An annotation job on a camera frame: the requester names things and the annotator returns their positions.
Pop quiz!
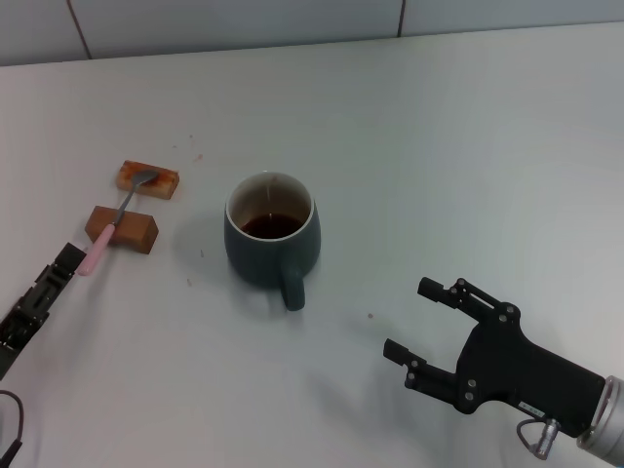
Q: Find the gripper cable with plug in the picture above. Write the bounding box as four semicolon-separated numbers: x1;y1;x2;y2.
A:
0;389;25;468
515;416;562;459

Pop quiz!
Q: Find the dark arched wooden block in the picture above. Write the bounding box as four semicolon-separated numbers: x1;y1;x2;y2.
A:
85;205;160;255

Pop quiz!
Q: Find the pink handled metal spoon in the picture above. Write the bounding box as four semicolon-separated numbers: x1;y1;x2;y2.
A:
77;170;161;278

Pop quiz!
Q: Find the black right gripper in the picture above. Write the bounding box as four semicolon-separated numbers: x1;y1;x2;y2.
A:
382;276;608;438

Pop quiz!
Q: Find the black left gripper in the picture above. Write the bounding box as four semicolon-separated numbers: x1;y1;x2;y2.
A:
0;242;89;381

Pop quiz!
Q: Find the light stained wooden block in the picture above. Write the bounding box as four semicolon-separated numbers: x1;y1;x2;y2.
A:
114;159;180;200

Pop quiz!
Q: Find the right gripper cable with plug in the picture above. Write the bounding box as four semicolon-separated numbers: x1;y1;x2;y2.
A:
515;416;562;459

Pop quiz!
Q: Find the grey ceramic cup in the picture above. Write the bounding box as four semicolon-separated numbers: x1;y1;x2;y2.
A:
223;170;323;313

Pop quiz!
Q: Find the left gripper cable with plug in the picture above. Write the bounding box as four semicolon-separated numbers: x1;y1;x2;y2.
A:
0;389;25;468

